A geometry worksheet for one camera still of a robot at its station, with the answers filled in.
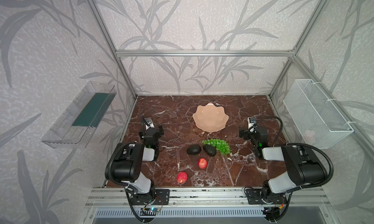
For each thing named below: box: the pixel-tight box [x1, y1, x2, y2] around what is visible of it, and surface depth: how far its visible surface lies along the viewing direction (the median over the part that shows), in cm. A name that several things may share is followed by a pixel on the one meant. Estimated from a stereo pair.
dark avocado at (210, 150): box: [202, 144, 217, 157], surface depth 90 cm
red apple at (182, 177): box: [176, 170, 188, 185], surface depth 78 cm
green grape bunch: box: [201, 138, 231, 155], surface depth 91 cm
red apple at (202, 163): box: [197, 157, 208, 170], surface depth 84 cm
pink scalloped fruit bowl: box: [192, 102, 229, 133], surface depth 106 cm
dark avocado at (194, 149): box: [186, 144, 202, 156], surface depth 88 cm
